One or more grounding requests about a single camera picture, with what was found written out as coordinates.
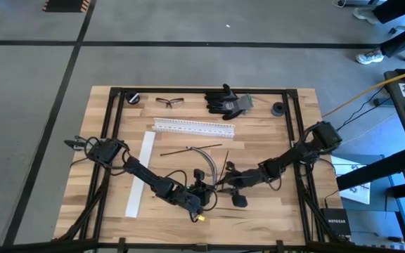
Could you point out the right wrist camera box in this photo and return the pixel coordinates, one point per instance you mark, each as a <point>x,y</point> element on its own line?
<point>239,200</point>

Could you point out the clear safety glasses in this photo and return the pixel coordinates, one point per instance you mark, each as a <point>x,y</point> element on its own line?
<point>169,102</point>

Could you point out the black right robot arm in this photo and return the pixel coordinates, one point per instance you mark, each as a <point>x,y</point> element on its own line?
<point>294,152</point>

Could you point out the black Netgear switch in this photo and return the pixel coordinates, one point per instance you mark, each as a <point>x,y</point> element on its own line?
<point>336,225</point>

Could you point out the white tray cover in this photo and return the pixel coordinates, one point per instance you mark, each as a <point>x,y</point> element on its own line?
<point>136,196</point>

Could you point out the black orange striped mat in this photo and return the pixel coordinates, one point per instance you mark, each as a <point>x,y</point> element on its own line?
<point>65,5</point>

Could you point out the person's shoe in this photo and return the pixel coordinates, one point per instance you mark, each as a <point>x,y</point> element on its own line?
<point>366,14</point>
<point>368,57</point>

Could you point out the black grey work glove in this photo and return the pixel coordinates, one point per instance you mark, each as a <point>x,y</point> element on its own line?
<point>229,115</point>
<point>236,103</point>

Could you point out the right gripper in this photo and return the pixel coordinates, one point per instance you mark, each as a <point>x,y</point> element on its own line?
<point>244,177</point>

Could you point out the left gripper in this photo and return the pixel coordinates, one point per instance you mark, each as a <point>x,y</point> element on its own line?
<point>200,193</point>

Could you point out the black tape roll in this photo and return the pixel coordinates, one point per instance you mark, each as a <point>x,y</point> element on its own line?
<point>132,99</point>

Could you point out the white printed paper sheet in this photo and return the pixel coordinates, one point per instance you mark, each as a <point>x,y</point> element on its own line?
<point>360,196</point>

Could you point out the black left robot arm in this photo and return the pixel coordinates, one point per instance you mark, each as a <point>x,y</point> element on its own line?
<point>142,175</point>

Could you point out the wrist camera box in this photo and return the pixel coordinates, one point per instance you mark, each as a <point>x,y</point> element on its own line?
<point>194,211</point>
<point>239,200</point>

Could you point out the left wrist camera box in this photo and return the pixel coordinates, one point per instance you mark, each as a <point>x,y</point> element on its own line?
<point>194,211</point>

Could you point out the person's leg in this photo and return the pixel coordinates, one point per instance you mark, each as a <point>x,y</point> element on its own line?
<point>396,8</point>
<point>403,40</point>

